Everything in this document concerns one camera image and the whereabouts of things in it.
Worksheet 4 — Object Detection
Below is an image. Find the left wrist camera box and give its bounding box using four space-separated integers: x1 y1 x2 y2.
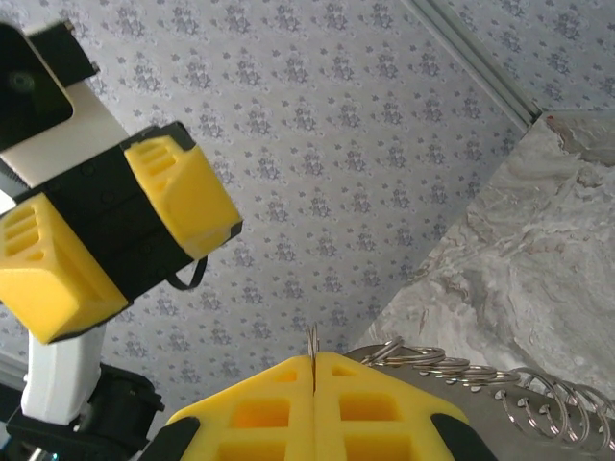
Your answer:
0 19 127 189

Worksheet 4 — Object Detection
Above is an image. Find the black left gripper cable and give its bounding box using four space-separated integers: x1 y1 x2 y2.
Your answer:
167 256 209 292

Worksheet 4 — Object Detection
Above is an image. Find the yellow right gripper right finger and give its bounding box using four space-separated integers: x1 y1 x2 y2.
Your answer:
312 351 501 461

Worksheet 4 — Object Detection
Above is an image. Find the aluminium frame post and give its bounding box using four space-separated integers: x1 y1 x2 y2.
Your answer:
401 0 547 133

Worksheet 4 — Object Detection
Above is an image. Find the metal key holder plate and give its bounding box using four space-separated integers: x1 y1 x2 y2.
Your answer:
343 344 615 461

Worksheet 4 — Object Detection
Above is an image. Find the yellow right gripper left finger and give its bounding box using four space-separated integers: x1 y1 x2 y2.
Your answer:
152 352 316 461

